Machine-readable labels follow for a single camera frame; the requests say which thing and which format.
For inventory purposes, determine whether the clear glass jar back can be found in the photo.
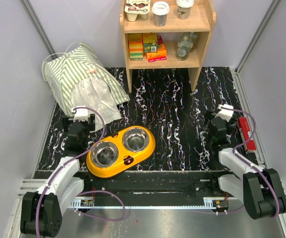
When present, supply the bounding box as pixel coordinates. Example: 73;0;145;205
189;32;198;53

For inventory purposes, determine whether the wooden shelf unit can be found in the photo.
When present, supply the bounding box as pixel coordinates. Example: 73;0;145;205
119;0;217;92

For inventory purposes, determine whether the aluminium frame post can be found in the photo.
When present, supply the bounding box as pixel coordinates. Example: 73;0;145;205
234;0;282;72
20;0;55;55

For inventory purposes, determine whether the paper coffee cup left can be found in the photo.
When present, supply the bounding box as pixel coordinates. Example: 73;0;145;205
152;1;170;27

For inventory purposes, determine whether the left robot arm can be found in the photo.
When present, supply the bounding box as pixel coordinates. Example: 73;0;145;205
20;113;95;238

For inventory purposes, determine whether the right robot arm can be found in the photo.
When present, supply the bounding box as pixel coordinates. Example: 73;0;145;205
204;105;286;220

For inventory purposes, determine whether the steel pet bowl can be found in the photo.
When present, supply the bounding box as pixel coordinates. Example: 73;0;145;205
122;127;149;152
91;141;118;168

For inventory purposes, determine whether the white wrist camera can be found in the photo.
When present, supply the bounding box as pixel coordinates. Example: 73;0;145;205
71;106;90;122
215;104;234;122

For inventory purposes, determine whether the green striped pet tent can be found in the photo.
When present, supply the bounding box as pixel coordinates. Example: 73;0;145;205
42;42;129;130

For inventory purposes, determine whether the clear glass jar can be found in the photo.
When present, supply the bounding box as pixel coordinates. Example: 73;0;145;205
189;32;198;53
175;32;192;60

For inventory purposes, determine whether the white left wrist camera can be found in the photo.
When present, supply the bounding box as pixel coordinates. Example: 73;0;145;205
71;106;90;122

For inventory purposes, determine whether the aluminium frame post left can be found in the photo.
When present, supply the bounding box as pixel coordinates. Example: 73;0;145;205
20;0;55;55

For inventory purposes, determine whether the white cable duct rail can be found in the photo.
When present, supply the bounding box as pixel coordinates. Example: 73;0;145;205
68;194;228;210

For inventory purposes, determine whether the paper coffee cup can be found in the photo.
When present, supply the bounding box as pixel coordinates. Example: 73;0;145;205
176;0;194;20
152;1;170;27

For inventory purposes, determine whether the orange snack box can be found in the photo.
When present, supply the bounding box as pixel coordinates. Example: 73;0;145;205
146;43;167;62

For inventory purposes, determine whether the yellow green sponge stack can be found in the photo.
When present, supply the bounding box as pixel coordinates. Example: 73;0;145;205
128;33;144;60

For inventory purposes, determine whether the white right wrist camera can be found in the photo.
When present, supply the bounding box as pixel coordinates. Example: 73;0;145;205
215;104;234;122

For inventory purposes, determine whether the red snack box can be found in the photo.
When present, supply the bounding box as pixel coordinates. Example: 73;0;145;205
237;117;257;153

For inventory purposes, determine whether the aluminium frame post right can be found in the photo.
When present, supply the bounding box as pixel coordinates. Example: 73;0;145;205
234;0;282;72

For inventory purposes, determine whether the red pink packet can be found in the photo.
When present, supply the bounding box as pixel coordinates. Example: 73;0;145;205
157;35;163;51

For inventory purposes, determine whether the yellow double bowl holder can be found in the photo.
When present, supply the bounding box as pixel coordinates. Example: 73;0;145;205
86;125;156;179

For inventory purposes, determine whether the chobani yogurt pack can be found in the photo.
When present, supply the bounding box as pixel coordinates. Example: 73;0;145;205
124;0;151;22

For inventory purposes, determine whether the clear glass jar front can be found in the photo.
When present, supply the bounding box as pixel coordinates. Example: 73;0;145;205
175;32;192;60

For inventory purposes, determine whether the paper coffee cup right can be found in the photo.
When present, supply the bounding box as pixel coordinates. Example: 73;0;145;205
176;0;194;20

